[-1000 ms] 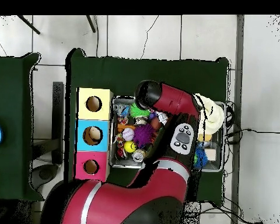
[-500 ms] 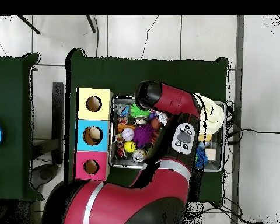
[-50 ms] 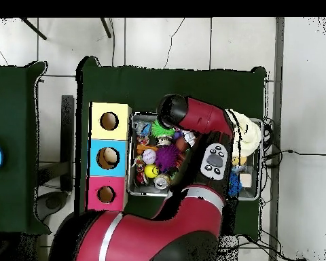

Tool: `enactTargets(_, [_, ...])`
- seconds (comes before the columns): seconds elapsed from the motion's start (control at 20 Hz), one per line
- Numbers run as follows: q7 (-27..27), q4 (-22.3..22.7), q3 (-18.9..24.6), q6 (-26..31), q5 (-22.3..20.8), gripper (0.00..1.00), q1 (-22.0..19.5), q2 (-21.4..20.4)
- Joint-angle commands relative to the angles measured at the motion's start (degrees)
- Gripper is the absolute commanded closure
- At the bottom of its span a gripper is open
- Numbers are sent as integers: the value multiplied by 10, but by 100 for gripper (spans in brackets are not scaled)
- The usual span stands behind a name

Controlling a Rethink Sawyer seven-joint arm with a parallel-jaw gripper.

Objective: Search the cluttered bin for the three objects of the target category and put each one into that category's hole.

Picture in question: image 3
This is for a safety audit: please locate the clear shallow bin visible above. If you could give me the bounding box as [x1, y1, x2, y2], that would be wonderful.
[126, 112, 264, 202]

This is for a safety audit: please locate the purple spiky ball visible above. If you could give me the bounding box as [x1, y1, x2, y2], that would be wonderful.
[154, 143, 181, 174]

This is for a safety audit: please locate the green spiky ball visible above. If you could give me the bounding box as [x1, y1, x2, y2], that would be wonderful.
[150, 119, 174, 139]

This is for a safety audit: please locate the white baseball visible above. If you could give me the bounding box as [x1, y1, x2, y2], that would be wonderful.
[141, 149, 158, 166]

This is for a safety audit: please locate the crushed plastic water bottle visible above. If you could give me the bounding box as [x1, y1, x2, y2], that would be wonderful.
[130, 116, 151, 137]

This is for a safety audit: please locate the dark green table cloth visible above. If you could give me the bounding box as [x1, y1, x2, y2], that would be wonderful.
[75, 55, 268, 241]

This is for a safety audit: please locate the cream knitted cloth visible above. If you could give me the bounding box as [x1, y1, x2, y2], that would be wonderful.
[225, 108, 262, 158]

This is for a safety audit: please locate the black tripod leg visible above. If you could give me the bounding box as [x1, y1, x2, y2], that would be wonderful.
[18, 17, 48, 41]
[100, 17, 113, 39]

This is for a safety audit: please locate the green covered side table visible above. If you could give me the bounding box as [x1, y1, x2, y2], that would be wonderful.
[0, 61, 50, 236]

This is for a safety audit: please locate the black cable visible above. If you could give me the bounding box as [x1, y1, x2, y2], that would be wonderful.
[262, 147, 326, 164]

